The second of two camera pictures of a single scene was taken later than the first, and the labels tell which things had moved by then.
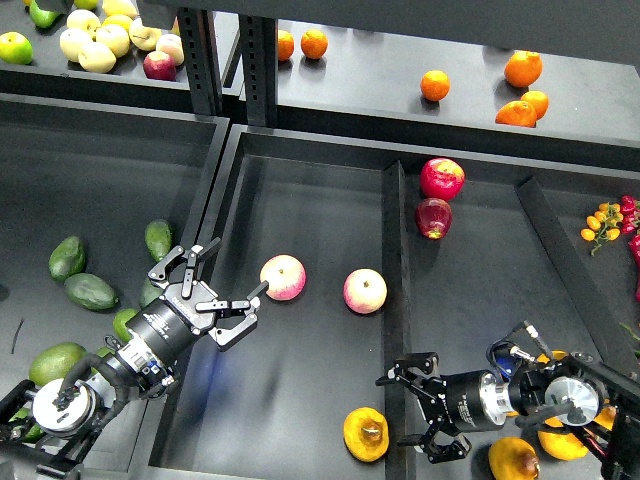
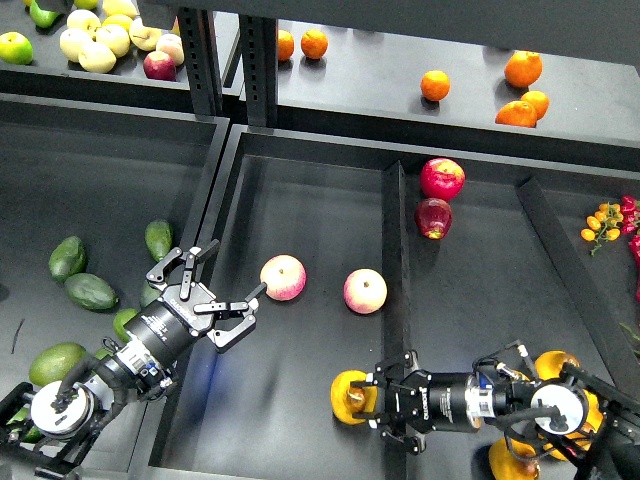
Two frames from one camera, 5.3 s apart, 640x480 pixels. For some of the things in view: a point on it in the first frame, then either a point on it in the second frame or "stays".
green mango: [119, 323] stays
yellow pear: [366, 433] to [348, 400]
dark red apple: [433, 217] stays
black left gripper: [168, 323] stays
